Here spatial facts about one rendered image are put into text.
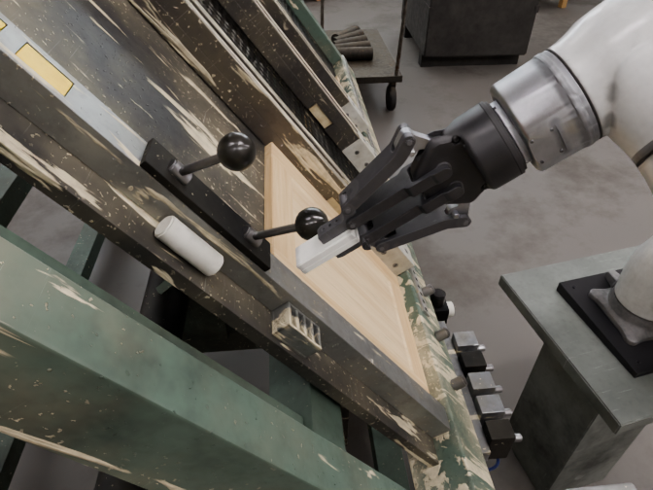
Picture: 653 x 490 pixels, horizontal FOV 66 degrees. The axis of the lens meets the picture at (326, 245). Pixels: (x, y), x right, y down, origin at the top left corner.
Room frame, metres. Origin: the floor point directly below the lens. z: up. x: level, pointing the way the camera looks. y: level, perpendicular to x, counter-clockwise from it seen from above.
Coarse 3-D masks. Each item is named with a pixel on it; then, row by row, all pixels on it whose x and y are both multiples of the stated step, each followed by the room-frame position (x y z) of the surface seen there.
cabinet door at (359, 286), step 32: (288, 160) 0.87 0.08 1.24; (288, 192) 0.75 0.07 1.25; (288, 224) 0.66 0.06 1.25; (288, 256) 0.57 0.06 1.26; (352, 256) 0.78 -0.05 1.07; (320, 288) 0.57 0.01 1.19; (352, 288) 0.67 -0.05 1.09; (384, 288) 0.79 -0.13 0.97; (352, 320) 0.57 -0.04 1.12; (384, 320) 0.67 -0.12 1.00; (384, 352) 0.56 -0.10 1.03; (416, 352) 0.67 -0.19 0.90
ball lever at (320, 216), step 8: (304, 208) 0.45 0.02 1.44; (312, 208) 0.44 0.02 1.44; (296, 216) 0.44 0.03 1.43; (304, 216) 0.43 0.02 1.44; (312, 216) 0.43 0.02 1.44; (320, 216) 0.43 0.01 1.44; (296, 224) 0.43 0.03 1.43; (304, 224) 0.42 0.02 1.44; (312, 224) 0.42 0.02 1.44; (320, 224) 0.43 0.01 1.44; (248, 232) 0.47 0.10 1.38; (256, 232) 0.47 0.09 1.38; (264, 232) 0.47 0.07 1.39; (272, 232) 0.46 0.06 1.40; (280, 232) 0.45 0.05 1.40; (288, 232) 0.45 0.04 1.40; (304, 232) 0.42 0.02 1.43; (312, 232) 0.42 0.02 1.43; (248, 240) 0.47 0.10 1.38; (256, 240) 0.47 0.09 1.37
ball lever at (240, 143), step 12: (240, 132) 0.44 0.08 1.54; (228, 144) 0.42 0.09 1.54; (240, 144) 0.42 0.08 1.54; (252, 144) 0.43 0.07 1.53; (216, 156) 0.44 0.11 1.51; (228, 156) 0.41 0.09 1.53; (240, 156) 0.41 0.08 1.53; (252, 156) 0.42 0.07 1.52; (168, 168) 0.47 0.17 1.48; (180, 168) 0.47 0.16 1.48; (192, 168) 0.45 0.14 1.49; (228, 168) 0.41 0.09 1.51; (240, 168) 0.41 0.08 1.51; (180, 180) 0.46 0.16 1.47
